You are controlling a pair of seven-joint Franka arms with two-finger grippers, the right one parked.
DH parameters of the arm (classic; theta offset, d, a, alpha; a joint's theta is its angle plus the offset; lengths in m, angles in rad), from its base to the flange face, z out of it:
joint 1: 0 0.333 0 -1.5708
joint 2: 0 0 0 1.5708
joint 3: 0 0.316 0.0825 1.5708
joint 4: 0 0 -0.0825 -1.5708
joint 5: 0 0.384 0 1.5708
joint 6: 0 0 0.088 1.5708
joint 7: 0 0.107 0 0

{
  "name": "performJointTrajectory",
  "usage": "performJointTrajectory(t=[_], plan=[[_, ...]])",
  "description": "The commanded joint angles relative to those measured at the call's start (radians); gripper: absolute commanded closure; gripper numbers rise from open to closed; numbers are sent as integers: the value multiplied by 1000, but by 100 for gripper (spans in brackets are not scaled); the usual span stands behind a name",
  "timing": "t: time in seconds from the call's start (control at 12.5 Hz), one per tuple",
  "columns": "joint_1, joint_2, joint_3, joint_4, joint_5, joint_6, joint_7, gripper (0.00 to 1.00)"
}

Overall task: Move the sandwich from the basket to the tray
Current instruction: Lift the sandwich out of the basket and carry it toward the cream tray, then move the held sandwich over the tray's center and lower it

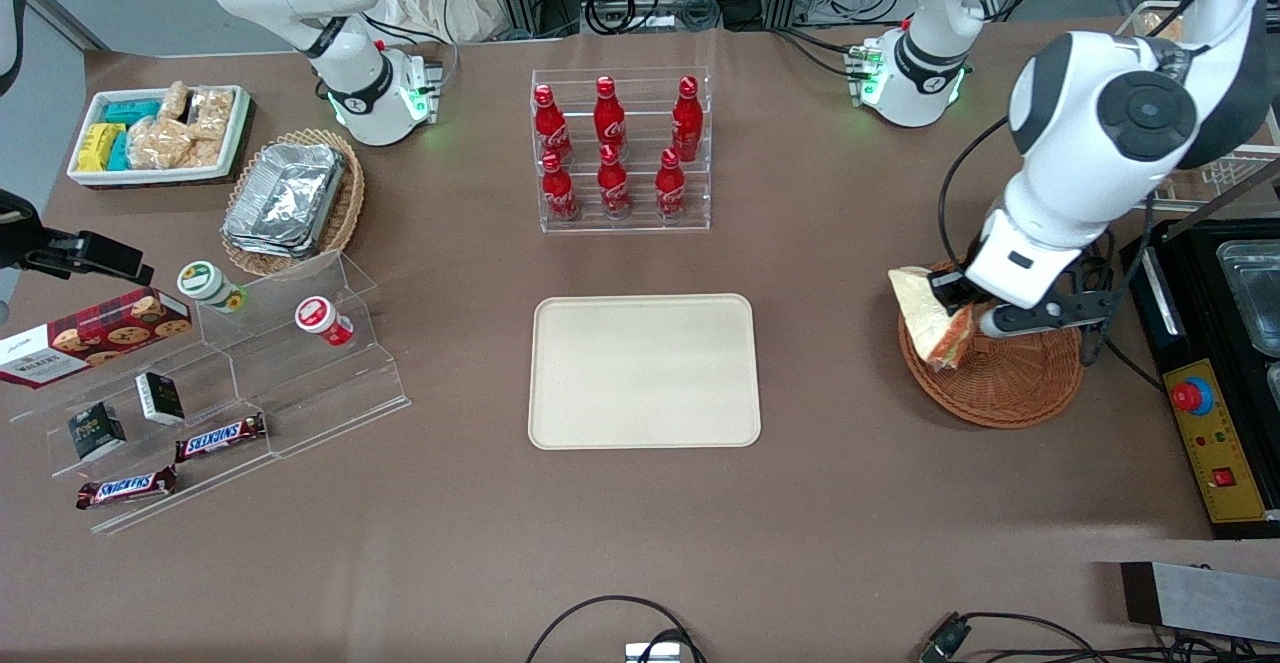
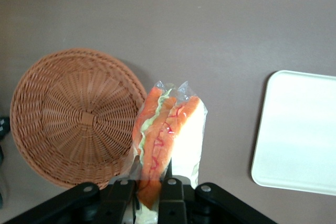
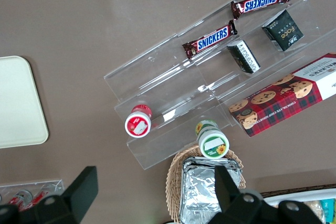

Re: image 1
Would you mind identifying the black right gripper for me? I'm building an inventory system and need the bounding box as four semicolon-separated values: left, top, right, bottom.
0;189;154;285

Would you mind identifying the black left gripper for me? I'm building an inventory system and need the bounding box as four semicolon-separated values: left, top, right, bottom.
928;265;1117;317

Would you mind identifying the triangle sandwich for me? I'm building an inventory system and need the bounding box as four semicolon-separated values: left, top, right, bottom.
888;265;979;374

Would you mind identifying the brown wicker basket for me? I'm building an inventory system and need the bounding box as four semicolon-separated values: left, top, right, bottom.
897;258;1086;431

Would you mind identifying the light wicker basket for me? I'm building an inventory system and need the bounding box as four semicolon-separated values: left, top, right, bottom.
220;128;366;279

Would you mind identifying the cream plastic tray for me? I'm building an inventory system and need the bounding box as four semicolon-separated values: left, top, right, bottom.
528;293;763;451

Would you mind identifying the red tartan Walkers cookie box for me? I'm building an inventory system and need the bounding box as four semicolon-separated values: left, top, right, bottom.
0;288;193;389

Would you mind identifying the yellow snack pack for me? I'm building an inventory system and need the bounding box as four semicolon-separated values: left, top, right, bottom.
77;123;126;173

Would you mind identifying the green lidded yogurt cup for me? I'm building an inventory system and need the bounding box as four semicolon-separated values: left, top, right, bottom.
177;261;248;314

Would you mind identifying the small black tea box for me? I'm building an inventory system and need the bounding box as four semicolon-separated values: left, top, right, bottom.
67;401;128;462
135;371;186;426

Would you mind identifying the white rectangular snack bin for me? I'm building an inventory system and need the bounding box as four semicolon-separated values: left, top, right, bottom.
67;86;251;187

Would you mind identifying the stack of foil containers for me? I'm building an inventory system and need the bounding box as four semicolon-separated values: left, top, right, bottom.
222;143;346;259

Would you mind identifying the black countertop appliance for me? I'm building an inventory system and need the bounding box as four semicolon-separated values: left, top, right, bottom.
1120;156;1280;541

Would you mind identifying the Snickers chocolate bar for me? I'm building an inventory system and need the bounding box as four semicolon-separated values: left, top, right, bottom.
175;413;268;464
76;466;178;511

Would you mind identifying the red lidded yogurt cup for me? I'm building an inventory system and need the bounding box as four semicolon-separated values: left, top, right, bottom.
294;296;355;348

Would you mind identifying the clear acrylic tiered stand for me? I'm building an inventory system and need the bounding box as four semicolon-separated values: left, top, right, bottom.
5;251;411;536

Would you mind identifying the red Coca-Cola bottle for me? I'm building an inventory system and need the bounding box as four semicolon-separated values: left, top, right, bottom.
533;84;574;162
655;148;688;217
594;76;628;149
541;151;579;222
672;76;704;159
597;144;632;219

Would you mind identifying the steel pan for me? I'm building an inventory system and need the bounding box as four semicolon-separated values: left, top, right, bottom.
1215;240;1280;359

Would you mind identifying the clear acrylic bottle rack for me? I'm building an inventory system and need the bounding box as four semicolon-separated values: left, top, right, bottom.
530;68;713;234

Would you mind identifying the grey metal bar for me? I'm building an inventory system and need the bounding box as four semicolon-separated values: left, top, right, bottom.
1120;561;1280;644

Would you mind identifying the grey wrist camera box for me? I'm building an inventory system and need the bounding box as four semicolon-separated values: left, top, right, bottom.
978;293;1119;341

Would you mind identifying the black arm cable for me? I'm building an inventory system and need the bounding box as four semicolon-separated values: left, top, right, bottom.
937;115;1011;264

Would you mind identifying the black power cable with plug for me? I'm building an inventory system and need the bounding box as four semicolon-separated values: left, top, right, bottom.
1075;228;1166;391

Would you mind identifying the white wire basket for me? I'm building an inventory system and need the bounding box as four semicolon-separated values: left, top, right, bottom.
1115;0;1280;214

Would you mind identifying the black cable with connector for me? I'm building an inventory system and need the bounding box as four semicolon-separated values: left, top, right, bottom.
920;611;1280;663

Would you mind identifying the black looped cable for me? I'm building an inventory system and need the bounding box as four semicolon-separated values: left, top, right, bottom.
525;595;706;663

